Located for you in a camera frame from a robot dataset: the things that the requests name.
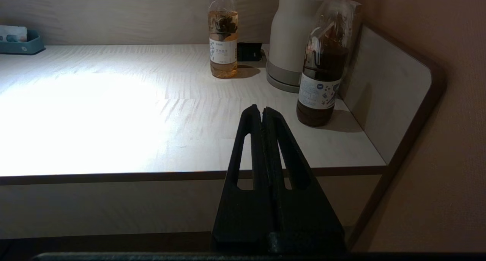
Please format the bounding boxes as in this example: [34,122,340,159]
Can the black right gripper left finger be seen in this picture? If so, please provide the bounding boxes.
[211,104,272,254]

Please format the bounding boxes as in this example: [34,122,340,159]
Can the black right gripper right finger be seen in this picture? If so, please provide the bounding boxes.
[262,107,347,254]

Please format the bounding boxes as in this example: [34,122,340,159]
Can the grey kettle base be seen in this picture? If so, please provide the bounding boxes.
[265,59,304,94]

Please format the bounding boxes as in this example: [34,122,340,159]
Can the dark tea plastic bottle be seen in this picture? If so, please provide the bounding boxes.
[296,0,354,127]

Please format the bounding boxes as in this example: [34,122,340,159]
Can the black recessed table socket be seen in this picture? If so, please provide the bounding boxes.
[237,42,264,63]

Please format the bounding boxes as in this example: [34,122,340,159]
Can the light tea plastic bottle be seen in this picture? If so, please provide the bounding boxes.
[208,0,240,79]

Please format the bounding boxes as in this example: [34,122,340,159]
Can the white electric kettle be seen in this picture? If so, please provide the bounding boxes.
[268,0,362,76]

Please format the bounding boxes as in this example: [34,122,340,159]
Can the small blue sachet tray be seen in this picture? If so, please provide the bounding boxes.
[0,29,46,56]

